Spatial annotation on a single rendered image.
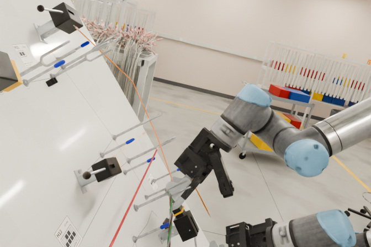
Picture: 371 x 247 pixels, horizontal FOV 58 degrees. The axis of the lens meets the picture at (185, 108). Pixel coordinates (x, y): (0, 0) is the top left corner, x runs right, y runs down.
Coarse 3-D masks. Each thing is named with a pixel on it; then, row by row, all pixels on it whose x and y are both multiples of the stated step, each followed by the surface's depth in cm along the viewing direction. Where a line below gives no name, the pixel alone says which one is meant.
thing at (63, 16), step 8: (40, 8) 65; (56, 8) 70; (64, 8) 70; (72, 8) 73; (56, 16) 70; (64, 16) 70; (72, 16) 71; (48, 24) 72; (56, 24) 70; (64, 24) 70; (72, 24) 72; (80, 24) 73; (40, 32) 73; (48, 32) 73; (72, 32) 75; (40, 40) 72
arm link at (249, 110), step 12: (252, 84) 78; (240, 96) 78; (252, 96) 76; (264, 96) 76; (228, 108) 79; (240, 108) 77; (252, 108) 76; (264, 108) 77; (228, 120) 77; (240, 120) 77; (252, 120) 77; (264, 120) 78; (240, 132) 77
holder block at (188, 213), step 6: (186, 216) 81; (192, 216) 84; (174, 222) 81; (180, 222) 81; (186, 222) 81; (192, 222) 82; (180, 228) 81; (186, 228) 81; (192, 228) 81; (198, 228) 84; (180, 234) 81; (186, 234) 81; (192, 234) 81; (186, 240) 81
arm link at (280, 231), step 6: (282, 222) 73; (288, 222) 72; (276, 228) 72; (282, 228) 71; (288, 228) 70; (276, 234) 71; (282, 234) 69; (288, 234) 69; (276, 240) 70; (282, 240) 70; (288, 240) 69; (276, 246) 70; (282, 246) 69; (288, 246) 69
